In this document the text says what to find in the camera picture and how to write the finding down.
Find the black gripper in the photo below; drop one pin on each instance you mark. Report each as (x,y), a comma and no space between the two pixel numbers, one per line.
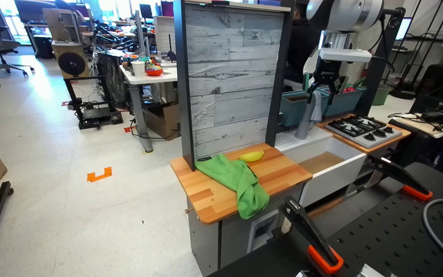
(327,78)

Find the grey toy kitchen tap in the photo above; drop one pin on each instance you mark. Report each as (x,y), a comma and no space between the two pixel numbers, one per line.
(306,123)

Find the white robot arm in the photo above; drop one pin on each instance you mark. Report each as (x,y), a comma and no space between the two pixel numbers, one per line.
(354,12)

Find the teal plastic bin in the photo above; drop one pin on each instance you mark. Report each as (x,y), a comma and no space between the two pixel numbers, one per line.
(292,109)

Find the grey toy stove top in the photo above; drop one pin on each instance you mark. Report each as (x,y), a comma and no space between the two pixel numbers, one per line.
(364,131)

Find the white toy sink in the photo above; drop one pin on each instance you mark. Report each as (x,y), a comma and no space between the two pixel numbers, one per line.
(329,178)

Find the grey wood-pattern back panel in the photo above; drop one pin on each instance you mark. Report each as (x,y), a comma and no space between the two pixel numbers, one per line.
(231,77)

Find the yellow banana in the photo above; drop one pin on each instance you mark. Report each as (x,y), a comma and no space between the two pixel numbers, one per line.
(252,155)

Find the black clamp orange tip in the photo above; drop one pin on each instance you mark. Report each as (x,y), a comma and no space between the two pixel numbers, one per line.
(307,235)
(400,177)

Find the green cloth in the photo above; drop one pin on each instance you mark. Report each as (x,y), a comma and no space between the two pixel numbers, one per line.
(241,185)

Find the wooden top kitchen cabinet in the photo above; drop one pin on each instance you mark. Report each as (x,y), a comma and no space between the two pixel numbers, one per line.
(215,197)

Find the open cardboard box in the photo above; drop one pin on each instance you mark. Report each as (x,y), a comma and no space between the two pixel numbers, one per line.
(161,120)

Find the red bowl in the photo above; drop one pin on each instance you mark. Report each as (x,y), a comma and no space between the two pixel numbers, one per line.
(154,72)

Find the white table grey legs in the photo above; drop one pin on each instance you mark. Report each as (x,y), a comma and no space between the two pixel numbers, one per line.
(146,78)

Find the white cup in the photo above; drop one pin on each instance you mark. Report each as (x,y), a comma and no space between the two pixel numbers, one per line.
(137,68)

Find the wooden speaker box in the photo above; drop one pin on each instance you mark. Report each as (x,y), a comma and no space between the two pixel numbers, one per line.
(71,61)

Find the dark office chair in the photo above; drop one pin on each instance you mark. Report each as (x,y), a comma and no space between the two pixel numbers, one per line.
(3,43)

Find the black metal post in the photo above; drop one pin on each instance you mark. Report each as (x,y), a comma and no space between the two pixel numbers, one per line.
(377,77)

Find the black frame 3D printer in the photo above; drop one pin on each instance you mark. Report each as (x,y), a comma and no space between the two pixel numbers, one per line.
(91,109)

